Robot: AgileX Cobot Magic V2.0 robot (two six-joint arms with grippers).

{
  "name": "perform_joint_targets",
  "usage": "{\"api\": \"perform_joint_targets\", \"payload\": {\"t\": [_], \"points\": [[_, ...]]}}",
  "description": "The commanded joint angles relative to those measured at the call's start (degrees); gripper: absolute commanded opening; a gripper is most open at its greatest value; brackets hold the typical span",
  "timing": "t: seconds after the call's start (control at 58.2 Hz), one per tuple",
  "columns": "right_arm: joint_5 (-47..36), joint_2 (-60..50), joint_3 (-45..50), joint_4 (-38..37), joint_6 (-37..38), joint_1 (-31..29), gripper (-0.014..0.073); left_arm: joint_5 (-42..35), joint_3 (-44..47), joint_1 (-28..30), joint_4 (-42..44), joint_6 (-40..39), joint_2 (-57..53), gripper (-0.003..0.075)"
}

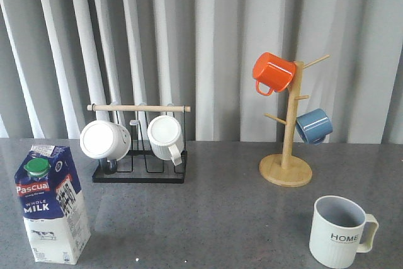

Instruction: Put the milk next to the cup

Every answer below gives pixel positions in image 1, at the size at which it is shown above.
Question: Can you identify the grey white curtain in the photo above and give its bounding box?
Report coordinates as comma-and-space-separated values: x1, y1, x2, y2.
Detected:
1, 0, 402, 144

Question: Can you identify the black wire mug rack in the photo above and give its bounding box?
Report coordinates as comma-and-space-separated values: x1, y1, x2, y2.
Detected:
87, 103, 191, 183

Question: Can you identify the blue white milk carton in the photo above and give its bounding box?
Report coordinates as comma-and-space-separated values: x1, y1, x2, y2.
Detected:
14, 145, 91, 265

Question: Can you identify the white smiley face mug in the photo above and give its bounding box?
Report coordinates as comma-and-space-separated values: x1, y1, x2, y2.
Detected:
80, 120, 132, 175

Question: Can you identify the wooden mug tree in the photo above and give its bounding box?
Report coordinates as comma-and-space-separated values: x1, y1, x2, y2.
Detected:
259, 54, 330, 187

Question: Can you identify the blue mug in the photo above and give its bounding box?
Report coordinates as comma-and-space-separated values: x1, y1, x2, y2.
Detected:
295, 108, 333, 145

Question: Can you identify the orange mug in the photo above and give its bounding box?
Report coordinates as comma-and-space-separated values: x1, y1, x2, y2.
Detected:
253, 52, 297, 96

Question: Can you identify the cream HOME mug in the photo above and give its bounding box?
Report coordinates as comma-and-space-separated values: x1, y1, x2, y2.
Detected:
309, 195, 379, 268

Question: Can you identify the white ribbed mug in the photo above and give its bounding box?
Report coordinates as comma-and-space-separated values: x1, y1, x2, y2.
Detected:
147, 115, 184, 166

